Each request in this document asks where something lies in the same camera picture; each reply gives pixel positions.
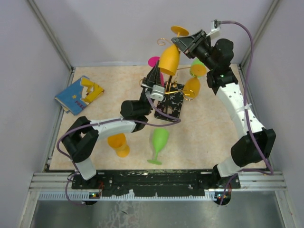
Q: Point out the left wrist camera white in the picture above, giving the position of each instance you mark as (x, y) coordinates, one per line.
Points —
(157, 93)

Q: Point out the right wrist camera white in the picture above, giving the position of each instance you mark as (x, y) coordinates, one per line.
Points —
(215, 27)

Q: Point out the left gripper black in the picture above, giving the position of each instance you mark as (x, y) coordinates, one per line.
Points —
(153, 78)

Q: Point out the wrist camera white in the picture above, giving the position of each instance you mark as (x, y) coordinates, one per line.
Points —
(157, 93)
(215, 27)

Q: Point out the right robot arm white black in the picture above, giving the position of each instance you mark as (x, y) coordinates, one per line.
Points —
(255, 141)

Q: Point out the gold wine glass rack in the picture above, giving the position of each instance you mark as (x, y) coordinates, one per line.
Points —
(170, 108)

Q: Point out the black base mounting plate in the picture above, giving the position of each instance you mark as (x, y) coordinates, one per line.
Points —
(149, 183)

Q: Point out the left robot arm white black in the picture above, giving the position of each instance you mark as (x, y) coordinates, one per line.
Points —
(79, 141)

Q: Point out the green wine glass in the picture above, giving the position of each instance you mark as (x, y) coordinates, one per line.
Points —
(196, 61)
(160, 138)

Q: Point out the orange wine glass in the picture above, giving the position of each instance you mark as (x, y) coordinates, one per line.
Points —
(169, 60)
(118, 142)
(192, 86)

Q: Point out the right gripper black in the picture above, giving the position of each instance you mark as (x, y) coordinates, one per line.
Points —
(187, 44)

